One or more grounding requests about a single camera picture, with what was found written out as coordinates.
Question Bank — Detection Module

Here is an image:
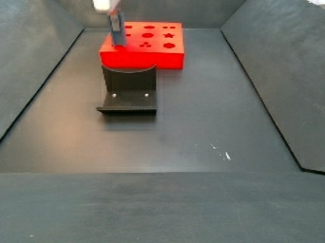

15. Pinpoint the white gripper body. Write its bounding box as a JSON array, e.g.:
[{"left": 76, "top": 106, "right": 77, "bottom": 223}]
[{"left": 92, "top": 0, "right": 120, "bottom": 12}]

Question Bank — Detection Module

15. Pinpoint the blue arch object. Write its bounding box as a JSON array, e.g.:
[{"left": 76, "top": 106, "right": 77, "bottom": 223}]
[{"left": 109, "top": 10, "right": 125, "bottom": 47}]

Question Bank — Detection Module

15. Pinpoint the red shape sorter block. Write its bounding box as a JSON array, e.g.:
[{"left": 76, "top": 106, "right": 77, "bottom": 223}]
[{"left": 98, "top": 22, "right": 185, "bottom": 69}]

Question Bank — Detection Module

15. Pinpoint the black curved holder stand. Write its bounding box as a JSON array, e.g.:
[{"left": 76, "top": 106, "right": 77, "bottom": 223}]
[{"left": 96, "top": 66, "right": 157, "bottom": 114}]

